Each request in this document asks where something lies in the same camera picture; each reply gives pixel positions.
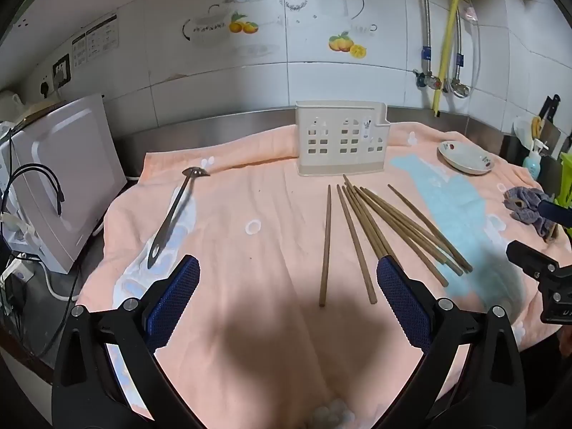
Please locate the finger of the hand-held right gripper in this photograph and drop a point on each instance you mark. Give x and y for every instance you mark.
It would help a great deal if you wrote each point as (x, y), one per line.
(556, 213)
(527, 254)

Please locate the green plastic container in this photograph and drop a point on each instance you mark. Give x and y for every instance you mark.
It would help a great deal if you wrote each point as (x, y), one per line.
(564, 178)

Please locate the black wall socket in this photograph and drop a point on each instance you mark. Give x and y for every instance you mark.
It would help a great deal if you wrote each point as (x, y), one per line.
(61, 70)

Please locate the white kettle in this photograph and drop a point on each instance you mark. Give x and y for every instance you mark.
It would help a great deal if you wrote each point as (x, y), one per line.
(10, 105)

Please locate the grey rag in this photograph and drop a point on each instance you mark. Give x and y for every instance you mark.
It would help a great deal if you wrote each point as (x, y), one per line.
(523, 205)

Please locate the white instruction wall sticker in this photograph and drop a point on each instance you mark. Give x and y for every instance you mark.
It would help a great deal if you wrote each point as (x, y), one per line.
(96, 40)

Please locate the pile of wooden chopsticks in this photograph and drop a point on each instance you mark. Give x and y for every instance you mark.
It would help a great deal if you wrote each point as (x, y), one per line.
(357, 241)

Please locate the white floral plate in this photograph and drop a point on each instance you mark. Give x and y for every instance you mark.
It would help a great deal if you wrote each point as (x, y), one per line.
(464, 161)

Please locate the orange printed towel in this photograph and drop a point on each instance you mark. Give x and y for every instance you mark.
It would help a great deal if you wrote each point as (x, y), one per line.
(250, 187)

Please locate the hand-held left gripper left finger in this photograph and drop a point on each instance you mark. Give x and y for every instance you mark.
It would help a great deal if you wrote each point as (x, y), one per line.
(176, 295)

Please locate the blue spray bottle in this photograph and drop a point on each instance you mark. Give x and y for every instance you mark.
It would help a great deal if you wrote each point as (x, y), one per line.
(532, 163)

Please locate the white microwave oven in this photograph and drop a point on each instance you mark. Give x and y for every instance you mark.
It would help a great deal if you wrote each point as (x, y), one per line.
(67, 165)

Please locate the beige plastic utensil holder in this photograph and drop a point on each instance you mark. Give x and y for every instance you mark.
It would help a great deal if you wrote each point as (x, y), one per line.
(330, 161)

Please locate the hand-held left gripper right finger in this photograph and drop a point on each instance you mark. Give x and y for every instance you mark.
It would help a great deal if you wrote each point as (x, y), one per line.
(402, 299)

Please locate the metal water valve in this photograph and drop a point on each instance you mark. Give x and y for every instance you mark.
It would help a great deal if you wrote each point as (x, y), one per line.
(428, 81)
(459, 87)

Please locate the long metal spoon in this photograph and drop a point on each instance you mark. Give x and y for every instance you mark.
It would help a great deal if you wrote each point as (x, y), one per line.
(172, 219)

